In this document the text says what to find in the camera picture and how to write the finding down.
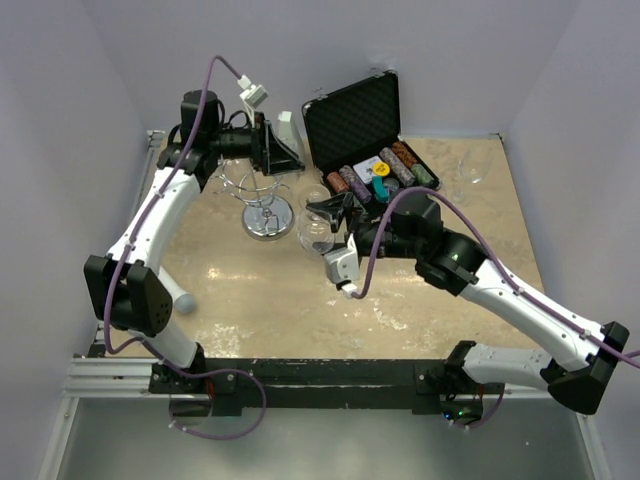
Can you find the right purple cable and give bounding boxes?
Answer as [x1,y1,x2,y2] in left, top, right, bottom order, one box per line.
[349,187,640,432]

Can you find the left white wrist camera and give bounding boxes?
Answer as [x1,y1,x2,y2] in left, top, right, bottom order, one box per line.
[237,75,269,109]

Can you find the clear wine glass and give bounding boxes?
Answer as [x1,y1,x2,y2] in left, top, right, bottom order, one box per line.
[274,170,304,188]
[296,184,335,255]
[449,145,494,205]

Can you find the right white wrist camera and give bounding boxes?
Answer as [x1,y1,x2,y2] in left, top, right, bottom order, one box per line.
[323,235,360,299]

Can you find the purple cable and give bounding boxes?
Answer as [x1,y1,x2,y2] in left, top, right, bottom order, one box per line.
[349,187,640,432]
[103,54,269,439]

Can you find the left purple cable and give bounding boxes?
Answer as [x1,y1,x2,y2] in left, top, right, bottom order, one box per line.
[103,54,269,439]

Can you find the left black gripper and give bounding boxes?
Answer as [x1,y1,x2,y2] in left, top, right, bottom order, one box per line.
[209,111,305,175]

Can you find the white playing card deck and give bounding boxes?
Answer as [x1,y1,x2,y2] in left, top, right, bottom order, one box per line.
[353,156,382,184]

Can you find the yellow dealer button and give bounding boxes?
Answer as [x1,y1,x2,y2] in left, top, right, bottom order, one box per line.
[372,161,391,177]

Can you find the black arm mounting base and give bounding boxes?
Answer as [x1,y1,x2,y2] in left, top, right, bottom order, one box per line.
[149,358,504,416]

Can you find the black poker chip case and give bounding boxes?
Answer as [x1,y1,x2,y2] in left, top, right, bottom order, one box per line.
[302,70,435,187]

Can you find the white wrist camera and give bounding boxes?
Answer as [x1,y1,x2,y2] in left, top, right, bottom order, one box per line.
[323,235,360,299]
[237,75,269,109]

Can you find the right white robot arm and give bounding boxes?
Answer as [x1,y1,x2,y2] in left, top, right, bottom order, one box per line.
[306,187,639,415]

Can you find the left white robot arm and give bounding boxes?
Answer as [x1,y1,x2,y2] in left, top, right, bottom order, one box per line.
[84,84,304,392]

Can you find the white grey microphone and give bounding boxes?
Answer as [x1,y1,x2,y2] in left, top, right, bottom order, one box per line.
[158,267,196,315]

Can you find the white grey metronome box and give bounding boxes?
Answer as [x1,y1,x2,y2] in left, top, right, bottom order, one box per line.
[277,111,304,156]

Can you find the teal chip stack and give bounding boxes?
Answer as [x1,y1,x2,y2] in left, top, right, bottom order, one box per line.
[371,176,390,203]

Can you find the chrome wine glass rack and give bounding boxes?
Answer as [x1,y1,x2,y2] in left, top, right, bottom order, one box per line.
[214,159,295,241]

